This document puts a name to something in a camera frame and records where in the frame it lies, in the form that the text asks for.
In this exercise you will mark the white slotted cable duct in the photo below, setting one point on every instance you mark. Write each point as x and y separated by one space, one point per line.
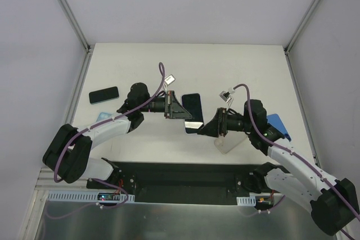
246 201
81 196

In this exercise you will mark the left aluminium frame post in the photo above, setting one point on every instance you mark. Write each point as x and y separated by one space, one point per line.
72 20

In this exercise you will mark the black smartphone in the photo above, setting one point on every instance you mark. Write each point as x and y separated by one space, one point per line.
103 95
192 113

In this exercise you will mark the light blue phone case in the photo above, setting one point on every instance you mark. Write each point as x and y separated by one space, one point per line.
103 115

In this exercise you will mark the clear translucent phone case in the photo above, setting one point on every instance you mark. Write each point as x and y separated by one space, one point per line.
229 142

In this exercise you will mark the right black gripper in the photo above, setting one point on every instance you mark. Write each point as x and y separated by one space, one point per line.
221 122

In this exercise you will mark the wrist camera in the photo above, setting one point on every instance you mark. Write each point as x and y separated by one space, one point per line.
227 95
168 81

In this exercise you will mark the right aluminium frame post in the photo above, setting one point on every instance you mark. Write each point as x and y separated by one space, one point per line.
310 11

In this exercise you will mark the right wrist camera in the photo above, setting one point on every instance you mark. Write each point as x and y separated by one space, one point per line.
227 95

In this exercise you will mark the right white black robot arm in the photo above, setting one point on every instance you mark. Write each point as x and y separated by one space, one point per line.
332 203

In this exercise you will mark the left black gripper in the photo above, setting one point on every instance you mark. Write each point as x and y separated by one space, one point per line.
169 104

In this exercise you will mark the aluminium frame post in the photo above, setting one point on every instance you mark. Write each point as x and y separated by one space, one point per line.
72 20
310 11

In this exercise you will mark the dark blue phone case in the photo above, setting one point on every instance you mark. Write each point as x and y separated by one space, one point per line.
276 122

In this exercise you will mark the right white slotted cable duct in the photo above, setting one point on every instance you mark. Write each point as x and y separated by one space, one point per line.
246 201

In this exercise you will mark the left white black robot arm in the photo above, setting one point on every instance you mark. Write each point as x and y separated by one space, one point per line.
68 155

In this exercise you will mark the left white slotted cable duct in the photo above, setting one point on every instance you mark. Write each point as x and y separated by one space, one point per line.
81 196

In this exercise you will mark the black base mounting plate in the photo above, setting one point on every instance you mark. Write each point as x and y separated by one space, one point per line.
201 184

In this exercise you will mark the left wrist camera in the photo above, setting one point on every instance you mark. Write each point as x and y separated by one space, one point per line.
168 81

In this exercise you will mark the horizontal aluminium extrusion rail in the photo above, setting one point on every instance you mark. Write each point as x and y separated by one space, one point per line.
45 180

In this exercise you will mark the lavender phone case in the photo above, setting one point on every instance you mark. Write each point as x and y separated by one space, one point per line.
185 131

